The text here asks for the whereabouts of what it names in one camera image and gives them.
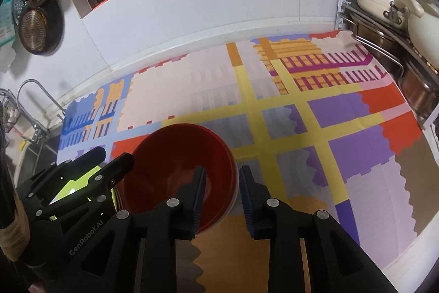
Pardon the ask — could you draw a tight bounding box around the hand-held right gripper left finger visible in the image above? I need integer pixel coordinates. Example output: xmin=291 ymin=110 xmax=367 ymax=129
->
xmin=74 ymin=166 xmax=206 ymax=293

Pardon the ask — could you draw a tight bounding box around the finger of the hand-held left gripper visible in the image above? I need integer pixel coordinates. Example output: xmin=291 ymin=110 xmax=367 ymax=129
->
xmin=51 ymin=153 xmax=135 ymax=214
xmin=55 ymin=146 xmax=107 ymax=179

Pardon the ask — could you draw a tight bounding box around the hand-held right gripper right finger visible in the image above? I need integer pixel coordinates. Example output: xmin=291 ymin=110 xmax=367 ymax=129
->
xmin=239 ymin=165 xmax=381 ymax=293

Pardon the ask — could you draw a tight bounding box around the green plate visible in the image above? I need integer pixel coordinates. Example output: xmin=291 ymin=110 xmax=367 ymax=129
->
xmin=48 ymin=165 xmax=121 ymax=222

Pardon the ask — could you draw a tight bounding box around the red and black bowl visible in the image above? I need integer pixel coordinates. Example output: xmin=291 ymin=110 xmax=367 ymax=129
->
xmin=123 ymin=123 xmax=237 ymax=236

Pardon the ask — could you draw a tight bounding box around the person's left hand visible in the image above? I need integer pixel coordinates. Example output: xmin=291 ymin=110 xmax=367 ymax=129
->
xmin=0 ymin=207 xmax=30 ymax=261

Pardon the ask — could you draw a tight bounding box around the stainless steel sink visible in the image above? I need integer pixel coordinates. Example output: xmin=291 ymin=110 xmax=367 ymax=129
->
xmin=14 ymin=135 xmax=61 ymax=177

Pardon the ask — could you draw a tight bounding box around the chrome pull-down kitchen faucet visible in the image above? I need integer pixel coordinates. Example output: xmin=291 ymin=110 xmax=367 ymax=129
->
xmin=21 ymin=117 xmax=53 ymax=143

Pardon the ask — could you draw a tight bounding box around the colourful patterned table cloth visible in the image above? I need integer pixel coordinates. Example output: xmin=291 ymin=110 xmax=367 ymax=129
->
xmin=58 ymin=32 xmax=433 ymax=293

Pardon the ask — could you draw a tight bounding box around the thin gooseneck faucet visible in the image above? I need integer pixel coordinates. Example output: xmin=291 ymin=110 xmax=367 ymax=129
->
xmin=16 ymin=79 xmax=66 ymax=122

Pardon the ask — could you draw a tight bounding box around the teal paper towel package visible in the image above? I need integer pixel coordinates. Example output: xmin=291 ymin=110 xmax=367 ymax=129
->
xmin=0 ymin=0 xmax=18 ymax=51

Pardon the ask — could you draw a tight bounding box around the stainless steel pot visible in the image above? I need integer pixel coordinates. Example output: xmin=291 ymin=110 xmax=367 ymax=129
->
xmin=397 ymin=62 xmax=439 ymax=122
xmin=350 ymin=16 xmax=404 ymax=78

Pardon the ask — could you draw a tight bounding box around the metal shelf rack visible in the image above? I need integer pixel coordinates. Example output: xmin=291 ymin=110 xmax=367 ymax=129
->
xmin=338 ymin=4 xmax=439 ymax=129

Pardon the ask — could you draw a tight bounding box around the cream kettle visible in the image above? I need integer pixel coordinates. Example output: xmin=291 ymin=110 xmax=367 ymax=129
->
xmin=394 ymin=0 xmax=439 ymax=71

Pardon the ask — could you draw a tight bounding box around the black wire wall basket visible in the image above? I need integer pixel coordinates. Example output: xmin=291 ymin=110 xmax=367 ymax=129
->
xmin=0 ymin=90 xmax=22 ymax=136

